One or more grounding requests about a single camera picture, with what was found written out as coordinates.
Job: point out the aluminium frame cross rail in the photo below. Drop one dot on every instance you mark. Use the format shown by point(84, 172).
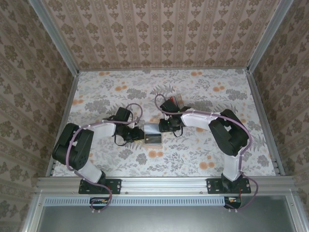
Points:
point(164, 184)

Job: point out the dark grey credit card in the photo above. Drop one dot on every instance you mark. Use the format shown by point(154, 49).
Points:
point(153, 139)

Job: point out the small black circuit board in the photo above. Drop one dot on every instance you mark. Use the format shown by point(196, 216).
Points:
point(99, 203)
point(233, 202)

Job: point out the aluminium frame post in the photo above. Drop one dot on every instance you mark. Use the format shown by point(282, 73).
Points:
point(270, 36)
point(55, 38)

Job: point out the beige card holder wallet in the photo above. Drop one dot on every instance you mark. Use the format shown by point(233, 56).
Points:
point(152, 130)

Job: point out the grey sheet metal panel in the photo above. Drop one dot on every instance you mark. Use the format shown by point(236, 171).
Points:
point(164, 220)

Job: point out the floral patterned table cover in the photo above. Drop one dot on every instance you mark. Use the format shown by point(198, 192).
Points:
point(183, 159)

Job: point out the aluminium frame side rail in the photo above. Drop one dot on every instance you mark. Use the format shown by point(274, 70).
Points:
point(268, 125)
point(64, 116)

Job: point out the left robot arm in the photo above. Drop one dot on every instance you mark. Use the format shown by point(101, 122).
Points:
point(72, 152)

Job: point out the red white small box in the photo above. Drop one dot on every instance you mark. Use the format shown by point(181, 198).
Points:
point(179, 100)

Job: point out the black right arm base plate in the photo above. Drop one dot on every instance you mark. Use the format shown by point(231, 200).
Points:
point(214, 186)

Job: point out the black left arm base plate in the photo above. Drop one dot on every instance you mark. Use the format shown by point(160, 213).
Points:
point(116, 186)

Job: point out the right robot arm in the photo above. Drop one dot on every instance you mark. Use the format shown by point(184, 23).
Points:
point(231, 135)

